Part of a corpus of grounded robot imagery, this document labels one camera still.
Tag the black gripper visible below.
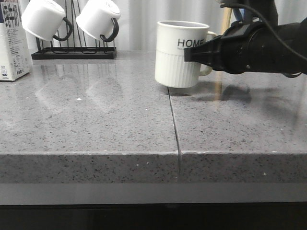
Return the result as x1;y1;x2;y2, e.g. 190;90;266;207
184;22;264;74

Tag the blue white milk carton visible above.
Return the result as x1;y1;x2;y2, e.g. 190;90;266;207
0;0;31;81

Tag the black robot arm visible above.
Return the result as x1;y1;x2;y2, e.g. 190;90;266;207
184;20;307;75

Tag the white ribbed HOME cup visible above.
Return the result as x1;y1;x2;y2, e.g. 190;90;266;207
154;20;217;88

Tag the wooden stick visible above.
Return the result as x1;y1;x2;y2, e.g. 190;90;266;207
214;7;233;101

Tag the white enamel mug right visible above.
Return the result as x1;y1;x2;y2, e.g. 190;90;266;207
76;0;121;43

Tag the white enamel mug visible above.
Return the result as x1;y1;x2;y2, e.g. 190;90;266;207
22;0;73;41
76;0;121;43

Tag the white enamel mug left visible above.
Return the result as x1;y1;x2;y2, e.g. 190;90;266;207
22;0;73;41

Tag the black cable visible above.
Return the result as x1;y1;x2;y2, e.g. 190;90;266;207
219;0;307;79

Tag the black wire mug rack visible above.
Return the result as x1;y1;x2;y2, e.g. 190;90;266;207
32;0;117;60

